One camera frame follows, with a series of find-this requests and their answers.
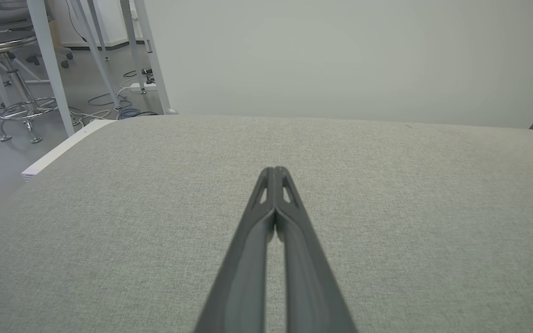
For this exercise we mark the chrome stool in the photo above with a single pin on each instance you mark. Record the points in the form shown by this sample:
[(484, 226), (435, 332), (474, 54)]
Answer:
[(23, 108)]

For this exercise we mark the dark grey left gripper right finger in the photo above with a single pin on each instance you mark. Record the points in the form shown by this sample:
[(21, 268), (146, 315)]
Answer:
[(308, 277)]

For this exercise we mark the grey fabric table cover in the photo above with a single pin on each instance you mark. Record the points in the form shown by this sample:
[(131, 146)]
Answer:
[(387, 208)]

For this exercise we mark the white partition panel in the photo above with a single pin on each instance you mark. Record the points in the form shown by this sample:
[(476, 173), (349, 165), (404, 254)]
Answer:
[(340, 55)]

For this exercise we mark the thick white table leg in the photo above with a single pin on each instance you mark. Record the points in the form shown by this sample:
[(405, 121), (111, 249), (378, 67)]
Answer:
[(51, 69)]

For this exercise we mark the grey partition foot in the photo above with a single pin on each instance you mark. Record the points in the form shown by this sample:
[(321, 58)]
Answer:
[(170, 111)]

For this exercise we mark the thin white frame leg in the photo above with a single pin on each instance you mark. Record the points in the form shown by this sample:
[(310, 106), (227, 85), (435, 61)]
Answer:
[(97, 60), (134, 51)]

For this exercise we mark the white power strip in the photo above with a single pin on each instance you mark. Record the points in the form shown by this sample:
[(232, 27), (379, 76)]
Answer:
[(142, 85)]

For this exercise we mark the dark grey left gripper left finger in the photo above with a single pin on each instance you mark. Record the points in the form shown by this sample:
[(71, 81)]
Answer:
[(243, 277)]

